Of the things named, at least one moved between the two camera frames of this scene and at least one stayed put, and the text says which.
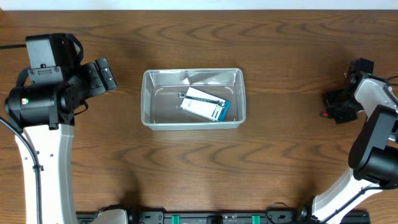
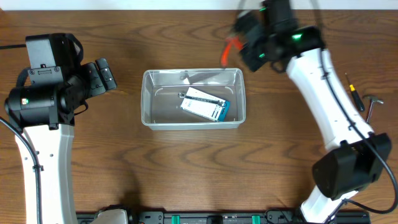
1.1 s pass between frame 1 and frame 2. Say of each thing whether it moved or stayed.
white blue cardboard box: stayed
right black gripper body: moved
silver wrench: stayed
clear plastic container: stayed
